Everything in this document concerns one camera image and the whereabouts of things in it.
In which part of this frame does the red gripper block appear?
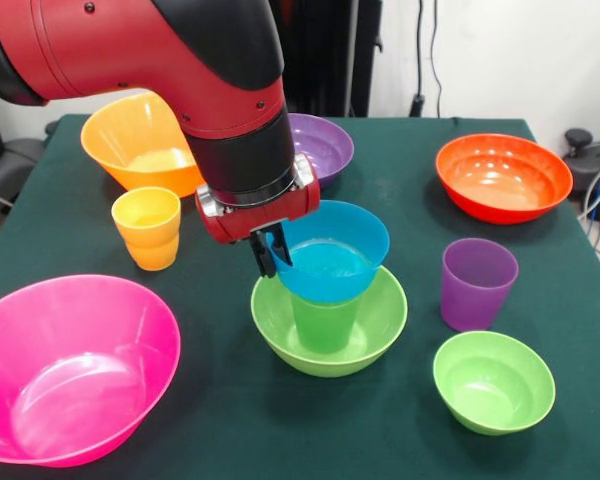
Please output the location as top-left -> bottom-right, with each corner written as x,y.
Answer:
194,152 -> 323,279

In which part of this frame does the blue plastic bowl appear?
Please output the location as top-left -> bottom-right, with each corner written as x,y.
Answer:
273,199 -> 391,305

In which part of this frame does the green plastic cup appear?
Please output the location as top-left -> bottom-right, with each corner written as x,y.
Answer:
290,292 -> 364,355

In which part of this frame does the purple plastic bowl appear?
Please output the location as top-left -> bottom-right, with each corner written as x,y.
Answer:
287,112 -> 356,191

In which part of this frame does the red plastic bowl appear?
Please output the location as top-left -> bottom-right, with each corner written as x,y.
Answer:
435,132 -> 575,225

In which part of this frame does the yellow plastic cup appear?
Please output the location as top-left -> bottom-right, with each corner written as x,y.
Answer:
110,186 -> 182,273

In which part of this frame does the large green plastic bowl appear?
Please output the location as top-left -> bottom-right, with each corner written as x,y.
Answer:
250,264 -> 409,379

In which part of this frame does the orange plastic bowl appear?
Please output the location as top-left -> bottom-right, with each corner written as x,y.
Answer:
80,92 -> 207,200

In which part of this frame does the dark green table cloth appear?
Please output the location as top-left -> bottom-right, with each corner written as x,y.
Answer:
0,113 -> 600,480

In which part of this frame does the purple plastic cup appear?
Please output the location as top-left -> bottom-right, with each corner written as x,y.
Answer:
440,237 -> 520,333

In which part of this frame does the large pink plastic bowl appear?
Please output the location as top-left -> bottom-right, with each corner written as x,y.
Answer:
0,273 -> 183,469

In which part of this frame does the small green plastic bowl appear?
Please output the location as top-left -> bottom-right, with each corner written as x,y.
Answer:
432,330 -> 557,437

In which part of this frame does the black cable with plug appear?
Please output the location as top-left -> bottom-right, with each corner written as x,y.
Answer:
410,0 -> 427,119

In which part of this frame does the thin black wall cable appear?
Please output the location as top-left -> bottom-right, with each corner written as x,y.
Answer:
429,0 -> 445,119

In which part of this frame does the black pedestal leg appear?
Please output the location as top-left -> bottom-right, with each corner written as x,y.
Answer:
554,128 -> 600,224
0,137 -> 49,202

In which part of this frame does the tangle of floor cables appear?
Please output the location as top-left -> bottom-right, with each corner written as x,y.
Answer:
577,154 -> 600,267

